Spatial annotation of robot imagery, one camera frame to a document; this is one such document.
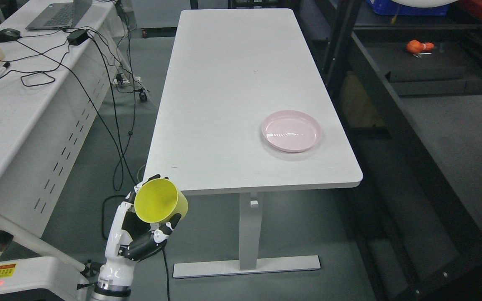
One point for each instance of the white perforated side desk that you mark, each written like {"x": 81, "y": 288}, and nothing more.
{"x": 47, "y": 106}

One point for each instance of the grey open laptop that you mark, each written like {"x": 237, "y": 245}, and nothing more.
{"x": 60, "y": 15}

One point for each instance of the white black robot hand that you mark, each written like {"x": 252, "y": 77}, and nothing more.
{"x": 131, "y": 241}

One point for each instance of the pink plastic plate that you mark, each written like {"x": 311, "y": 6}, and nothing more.
{"x": 291, "y": 131}

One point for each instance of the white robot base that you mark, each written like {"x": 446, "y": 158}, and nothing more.
{"x": 41, "y": 279}

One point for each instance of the white power strip on floor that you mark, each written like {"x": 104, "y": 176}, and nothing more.
{"x": 125, "y": 82}

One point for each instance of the orange toy on shelf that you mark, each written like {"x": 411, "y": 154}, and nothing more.
{"x": 417, "y": 47}

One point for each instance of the yellow plastic cup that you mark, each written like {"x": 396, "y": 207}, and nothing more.
{"x": 158, "y": 200}

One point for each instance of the black metal shelf rack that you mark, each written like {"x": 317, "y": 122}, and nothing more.
{"x": 415, "y": 123}

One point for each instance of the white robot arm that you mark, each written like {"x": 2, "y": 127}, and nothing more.
{"x": 100, "y": 294}

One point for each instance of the black power adapter brick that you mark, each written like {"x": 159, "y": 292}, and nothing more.
{"x": 77, "y": 37}

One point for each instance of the white rectangular table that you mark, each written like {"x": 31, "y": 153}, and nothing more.
{"x": 229, "y": 70}

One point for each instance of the black computer mouse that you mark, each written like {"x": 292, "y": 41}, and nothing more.
{"x": 9, "y": 35}

